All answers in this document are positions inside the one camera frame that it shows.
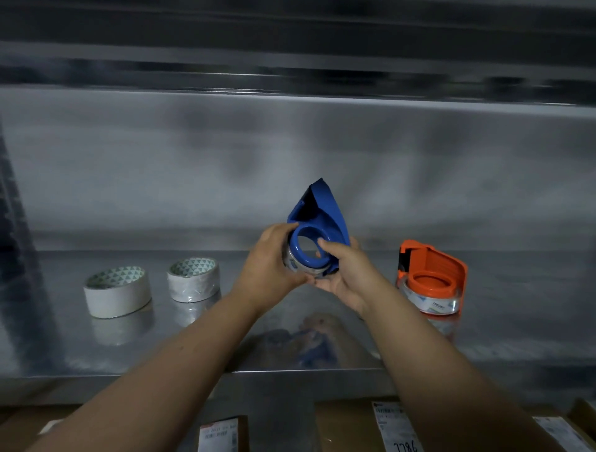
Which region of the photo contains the person's right hand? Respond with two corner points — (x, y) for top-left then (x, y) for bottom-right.
(310, 237), (397, 317)

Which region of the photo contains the person's left hand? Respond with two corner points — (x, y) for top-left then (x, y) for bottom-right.
(230, 222), (310, 317)

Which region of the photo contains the transparent tape roll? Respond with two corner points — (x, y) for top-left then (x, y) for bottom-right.
(282, 242), (334, 279)
(397, 277), (462, 317)

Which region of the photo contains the wrinkled white tape roll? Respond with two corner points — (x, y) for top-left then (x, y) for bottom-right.
(166, 257), (221, 304)

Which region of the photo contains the blue tape dispenser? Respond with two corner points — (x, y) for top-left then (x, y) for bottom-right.
(286, 178), (351, 276)

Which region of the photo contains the orange tape dispenser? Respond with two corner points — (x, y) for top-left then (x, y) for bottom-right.
(397, 240), (469, 317)

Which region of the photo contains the smooth white tape roll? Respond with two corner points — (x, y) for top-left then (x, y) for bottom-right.
(83, 266), (152, 320)

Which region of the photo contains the person's right forearm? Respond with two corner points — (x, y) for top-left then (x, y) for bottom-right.
(363, 288), (567, 452)

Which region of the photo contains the person's left forearm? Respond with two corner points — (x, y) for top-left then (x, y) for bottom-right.
(27, 288), (266, 452)

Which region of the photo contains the wide cardboard box handwritten label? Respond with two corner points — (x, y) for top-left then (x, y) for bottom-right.
(314, 398), (425, 452)

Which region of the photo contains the grey metal shelving rack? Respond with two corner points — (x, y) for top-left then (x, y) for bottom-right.
(0, 0), (596, 452)

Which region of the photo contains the narrow cardboard box handwritten label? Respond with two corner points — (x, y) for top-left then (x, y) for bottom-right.
(196, 415), (250, 452)

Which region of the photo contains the cardboard box printed label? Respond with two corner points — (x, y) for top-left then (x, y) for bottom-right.
(526, 399), (596, 452)

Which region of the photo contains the large cardboard box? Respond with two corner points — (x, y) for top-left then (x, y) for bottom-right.
(0, 404), (80, 452)

